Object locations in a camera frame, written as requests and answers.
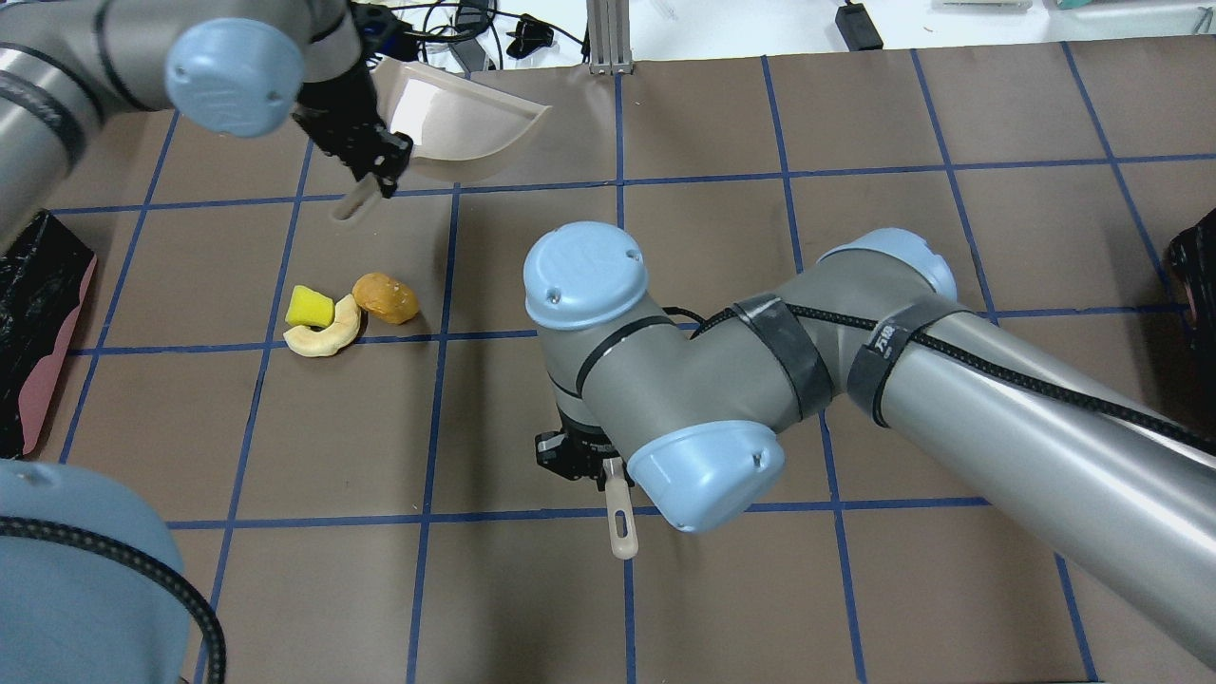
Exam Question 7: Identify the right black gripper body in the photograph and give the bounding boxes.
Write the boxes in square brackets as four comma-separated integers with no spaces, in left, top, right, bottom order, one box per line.
[535,416,619,489]

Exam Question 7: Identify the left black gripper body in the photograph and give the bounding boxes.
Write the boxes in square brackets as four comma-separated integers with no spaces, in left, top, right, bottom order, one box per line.
[293,66,413,181]

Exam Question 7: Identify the white plastic dustpan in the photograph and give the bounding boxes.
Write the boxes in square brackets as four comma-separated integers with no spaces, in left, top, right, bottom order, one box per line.
[332,58,553,225]

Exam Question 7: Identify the white hand brush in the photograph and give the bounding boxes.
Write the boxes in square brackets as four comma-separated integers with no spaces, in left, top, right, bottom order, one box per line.
[603,456,638,561]

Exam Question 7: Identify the brown bread roll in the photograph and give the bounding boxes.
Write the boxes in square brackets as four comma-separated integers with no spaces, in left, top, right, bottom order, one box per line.
[351,271,421,325]

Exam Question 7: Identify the yellow sponge wedge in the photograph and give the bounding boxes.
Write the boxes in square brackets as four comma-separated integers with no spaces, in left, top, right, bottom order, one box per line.
[285,285,337,329]

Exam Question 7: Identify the pale curved bread piece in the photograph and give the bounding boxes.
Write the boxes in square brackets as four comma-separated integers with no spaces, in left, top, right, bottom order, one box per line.
[283,295,362,358]

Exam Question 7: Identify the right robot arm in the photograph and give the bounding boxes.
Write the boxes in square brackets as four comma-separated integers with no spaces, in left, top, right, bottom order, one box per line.
[522,222,1215,666]

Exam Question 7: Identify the black bag pink bin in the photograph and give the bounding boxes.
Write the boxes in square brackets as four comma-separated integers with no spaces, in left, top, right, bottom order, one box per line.
[1,211,97,459]

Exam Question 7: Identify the black bin far side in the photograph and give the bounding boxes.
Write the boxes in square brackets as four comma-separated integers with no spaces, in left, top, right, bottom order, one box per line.
[1167,209,1215,348]

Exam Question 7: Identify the black power adapter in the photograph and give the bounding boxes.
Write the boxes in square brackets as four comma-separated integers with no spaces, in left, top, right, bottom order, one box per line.
[834,1,884,52]

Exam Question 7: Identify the aluminium frame post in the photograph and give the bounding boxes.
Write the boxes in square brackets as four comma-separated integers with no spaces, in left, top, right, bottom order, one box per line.
[585,0,635,75]

